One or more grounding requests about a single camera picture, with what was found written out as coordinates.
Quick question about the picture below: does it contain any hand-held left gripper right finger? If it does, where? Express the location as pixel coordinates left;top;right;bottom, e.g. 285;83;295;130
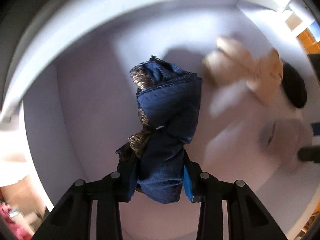
181;150;288;240

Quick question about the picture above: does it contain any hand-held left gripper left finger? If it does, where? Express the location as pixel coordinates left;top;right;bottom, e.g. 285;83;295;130
32;155;138;240

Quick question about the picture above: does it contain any black knit cloth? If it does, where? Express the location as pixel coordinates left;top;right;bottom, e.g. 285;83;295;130
281;62;308;109

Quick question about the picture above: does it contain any mauve cloth bundle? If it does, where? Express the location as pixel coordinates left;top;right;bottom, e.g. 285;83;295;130
205;116;310;180

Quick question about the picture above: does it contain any navy cloth bundle gold lace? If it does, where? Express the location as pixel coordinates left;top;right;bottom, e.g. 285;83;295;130
115;55;203;204

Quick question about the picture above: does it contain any wooden door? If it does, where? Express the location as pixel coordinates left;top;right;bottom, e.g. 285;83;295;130
296;26;320;55

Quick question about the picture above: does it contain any red cloth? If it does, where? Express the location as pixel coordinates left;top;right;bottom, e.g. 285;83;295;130
0;202;32;240

